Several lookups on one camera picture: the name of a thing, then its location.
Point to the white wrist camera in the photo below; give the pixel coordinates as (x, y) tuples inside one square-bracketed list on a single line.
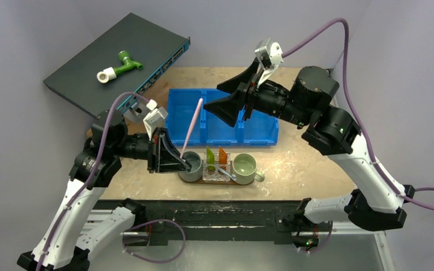
[(155, 116), (270, 56)]

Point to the green toothpaste tube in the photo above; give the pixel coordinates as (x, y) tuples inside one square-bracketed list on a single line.
[(210, 159)]

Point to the clear plastic blister pack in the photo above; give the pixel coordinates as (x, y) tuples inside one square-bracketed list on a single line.
[(215, 175)]

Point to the green white pipe fitting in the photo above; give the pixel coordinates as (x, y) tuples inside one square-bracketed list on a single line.
[(111, 73)]

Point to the grey mug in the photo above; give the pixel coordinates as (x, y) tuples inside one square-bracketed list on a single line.
[(196, 170)]

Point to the brown oval wooden tray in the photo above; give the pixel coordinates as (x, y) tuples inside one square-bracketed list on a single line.
[(202, 182)]

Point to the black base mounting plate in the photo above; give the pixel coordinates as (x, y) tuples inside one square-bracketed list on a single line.
[(277, 221)]

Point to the pink toothbrush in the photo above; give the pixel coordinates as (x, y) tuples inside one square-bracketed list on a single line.
[(192, 125)]

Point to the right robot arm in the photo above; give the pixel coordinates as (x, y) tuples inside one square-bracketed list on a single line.
[(375, 204)]

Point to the blue divided plastic bin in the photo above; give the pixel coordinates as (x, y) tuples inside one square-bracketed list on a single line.
[(259, 130)]

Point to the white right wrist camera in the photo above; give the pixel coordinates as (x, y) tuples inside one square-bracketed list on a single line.
[(270, 56)]

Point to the dark network switch box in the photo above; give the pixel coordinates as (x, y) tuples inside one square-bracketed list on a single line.
[(153, 46)]

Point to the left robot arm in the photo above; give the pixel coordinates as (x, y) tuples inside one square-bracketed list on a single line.
[(64, 247)]

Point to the white toothbrush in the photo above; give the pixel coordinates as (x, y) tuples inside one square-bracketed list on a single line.
[(223, 171)]

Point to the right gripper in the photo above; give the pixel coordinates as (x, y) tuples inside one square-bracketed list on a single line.
[(248, 99)]

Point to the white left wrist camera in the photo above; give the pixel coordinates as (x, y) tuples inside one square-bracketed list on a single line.
[(155, 116)]

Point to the metal bracket on board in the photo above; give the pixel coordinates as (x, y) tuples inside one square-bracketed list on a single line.
[(137, 112)]

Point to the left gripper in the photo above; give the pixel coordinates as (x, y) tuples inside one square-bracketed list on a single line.
[(163, 155)]

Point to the light green mug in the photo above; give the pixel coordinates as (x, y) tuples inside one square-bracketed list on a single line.
[(244, 167)]

